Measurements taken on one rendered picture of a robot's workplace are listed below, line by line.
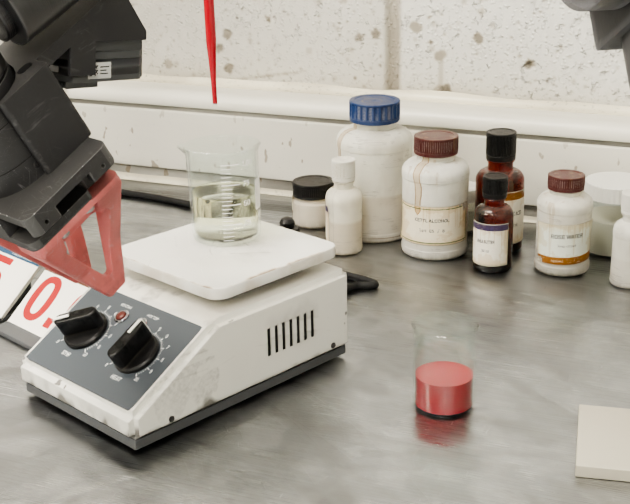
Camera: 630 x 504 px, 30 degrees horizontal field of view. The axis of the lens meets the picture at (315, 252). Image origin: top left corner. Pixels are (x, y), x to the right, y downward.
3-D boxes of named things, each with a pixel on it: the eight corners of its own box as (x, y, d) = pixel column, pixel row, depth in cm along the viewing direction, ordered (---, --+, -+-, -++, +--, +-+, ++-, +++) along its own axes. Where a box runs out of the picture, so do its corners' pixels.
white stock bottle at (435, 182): (405, 238, 111) (406, 125, 107) (469, 240, 110) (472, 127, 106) (397, 260, 105) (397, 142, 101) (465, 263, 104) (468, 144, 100)
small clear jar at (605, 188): (566, 246, 108) (570, 177, 105) (614, 235, 110) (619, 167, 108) (610, 265, 103) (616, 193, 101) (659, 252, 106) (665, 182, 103)
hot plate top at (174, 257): (215, 303, 76) (215, 290, 75) (105, 260, 84) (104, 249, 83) (342, 255, 84) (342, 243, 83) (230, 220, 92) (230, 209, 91)
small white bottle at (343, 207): (369, 248, 108) (369, 157, 105) (348, 259, 106) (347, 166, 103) (340, 241, 110) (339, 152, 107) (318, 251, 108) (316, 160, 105)
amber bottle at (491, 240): (482, 258, 105) (485, 168, 102) (517, 264, 103) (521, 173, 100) (466, 270, 102) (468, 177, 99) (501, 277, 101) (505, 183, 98)
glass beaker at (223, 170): (250, 225, 89) (246, 122, 86) (274, 247, 84) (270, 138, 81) (174, 236, 87) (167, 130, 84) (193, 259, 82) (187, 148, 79)
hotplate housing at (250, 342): (136, 459, 73) (126, 342, 70) (20, 394, 82) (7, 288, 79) (372, 347, 88) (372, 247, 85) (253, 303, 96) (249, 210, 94)
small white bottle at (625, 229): (628, 292, 97) (636, 200, 94) (601, 281, 99) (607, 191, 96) (654, 284, 98) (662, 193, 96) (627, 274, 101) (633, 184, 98)
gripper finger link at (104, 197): (106, 233, 76) (31, 125, 70) (176, 258, 71) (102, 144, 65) (33, 308, 73) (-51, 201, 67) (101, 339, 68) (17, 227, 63)
